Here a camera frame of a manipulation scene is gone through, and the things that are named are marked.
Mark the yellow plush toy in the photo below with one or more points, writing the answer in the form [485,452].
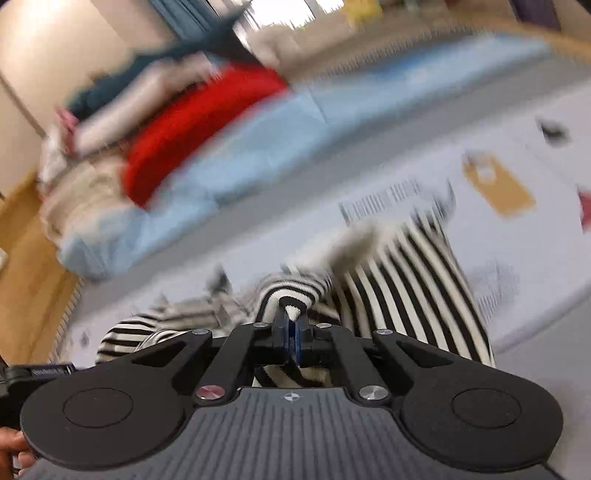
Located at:
[362,11]

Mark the white cloth with pink trim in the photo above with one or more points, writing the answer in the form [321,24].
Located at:
[55,147]

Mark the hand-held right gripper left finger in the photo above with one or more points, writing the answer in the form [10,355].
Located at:
[279,341]

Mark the light blue quilt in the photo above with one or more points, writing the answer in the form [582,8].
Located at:
[254,152]

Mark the black white striped hoodie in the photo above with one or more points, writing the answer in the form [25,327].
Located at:
[406,286]

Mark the window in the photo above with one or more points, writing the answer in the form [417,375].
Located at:
[277,9]

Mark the person's left hand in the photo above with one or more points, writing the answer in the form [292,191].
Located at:
[11,450]

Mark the cream folded blanket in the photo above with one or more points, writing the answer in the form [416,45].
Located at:
[78,198]

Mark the wooden bed frame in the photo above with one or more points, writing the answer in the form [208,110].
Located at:
[531,32]

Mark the red blanket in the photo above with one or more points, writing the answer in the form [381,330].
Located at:
[198,124]

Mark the blue curtain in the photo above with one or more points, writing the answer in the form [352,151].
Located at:
[180,14]

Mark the dark teal garment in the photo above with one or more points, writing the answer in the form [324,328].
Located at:
[161,60]

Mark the white folded blanket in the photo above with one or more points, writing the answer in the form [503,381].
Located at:
[124,101]

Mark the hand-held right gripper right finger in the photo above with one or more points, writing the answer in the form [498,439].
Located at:
[307,344]

